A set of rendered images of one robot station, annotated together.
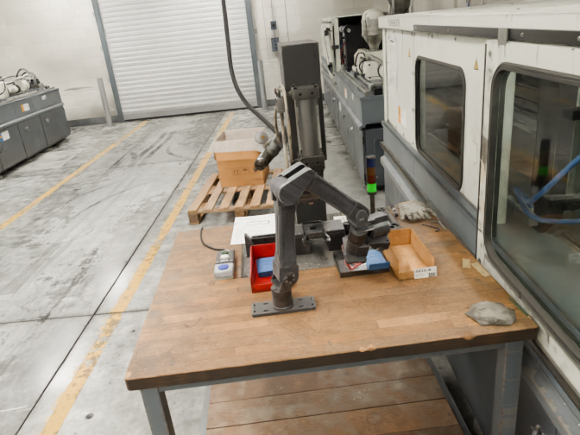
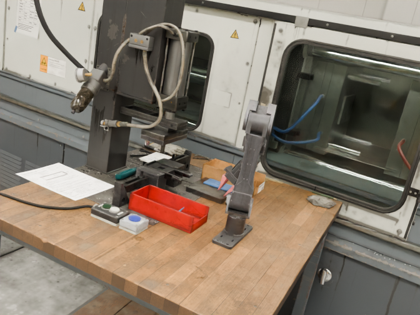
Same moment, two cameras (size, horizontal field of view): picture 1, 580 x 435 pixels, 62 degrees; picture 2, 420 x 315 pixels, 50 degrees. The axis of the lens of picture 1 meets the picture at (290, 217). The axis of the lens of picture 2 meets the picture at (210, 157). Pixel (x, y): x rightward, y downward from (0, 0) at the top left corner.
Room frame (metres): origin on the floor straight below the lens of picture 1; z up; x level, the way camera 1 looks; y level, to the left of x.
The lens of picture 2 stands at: (0.85, 1.34, 1.58)
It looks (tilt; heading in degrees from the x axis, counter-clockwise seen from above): 17 degrees down; 295
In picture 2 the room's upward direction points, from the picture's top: 11 degrees clockwise
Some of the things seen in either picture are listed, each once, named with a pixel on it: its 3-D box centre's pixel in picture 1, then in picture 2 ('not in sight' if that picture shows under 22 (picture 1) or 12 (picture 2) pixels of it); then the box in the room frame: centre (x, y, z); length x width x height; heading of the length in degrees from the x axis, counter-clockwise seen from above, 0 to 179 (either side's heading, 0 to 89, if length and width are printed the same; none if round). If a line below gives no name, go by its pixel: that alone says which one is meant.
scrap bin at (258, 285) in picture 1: (267, 266); (169, 207); (1.54, 0.10, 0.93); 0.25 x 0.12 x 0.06; 2
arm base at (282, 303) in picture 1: (282, 296); (235, 224); (1.30, 0.05, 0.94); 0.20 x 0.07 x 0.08; 92
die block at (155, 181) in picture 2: (318, 238); (160, 177); (1.71, -0.10, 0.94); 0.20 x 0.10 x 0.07; 92
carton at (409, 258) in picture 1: (406, 253); (233, 177); (1.52, -0.39, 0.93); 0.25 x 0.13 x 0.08; 2
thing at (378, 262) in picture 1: (374, 256); (224, 183); (1.51, -0.28, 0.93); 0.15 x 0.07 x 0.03; 3
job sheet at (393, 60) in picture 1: (392, 61); (27, 9); (3.26, -0.77, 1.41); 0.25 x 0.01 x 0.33; 178
